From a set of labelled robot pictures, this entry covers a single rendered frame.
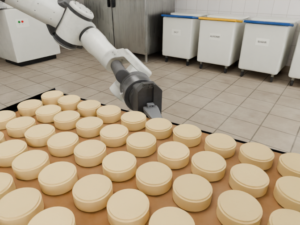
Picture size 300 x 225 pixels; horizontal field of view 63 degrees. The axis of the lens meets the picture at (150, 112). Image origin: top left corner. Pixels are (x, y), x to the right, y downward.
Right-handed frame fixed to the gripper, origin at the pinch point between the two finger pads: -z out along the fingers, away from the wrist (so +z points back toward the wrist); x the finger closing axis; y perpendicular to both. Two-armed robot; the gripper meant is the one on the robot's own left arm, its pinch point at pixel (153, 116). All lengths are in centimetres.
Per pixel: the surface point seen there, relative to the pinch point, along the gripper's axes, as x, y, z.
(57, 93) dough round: 1.7, -19.7, 14.0
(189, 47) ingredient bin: -61, 150, 309
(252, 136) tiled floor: -91, 121, 102
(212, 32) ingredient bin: -35, 171, 279
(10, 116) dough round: 1.7, -28.0, 4.1
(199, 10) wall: -13, 189, 364
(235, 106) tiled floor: -91, 142, 160
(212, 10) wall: -12, 203, 345
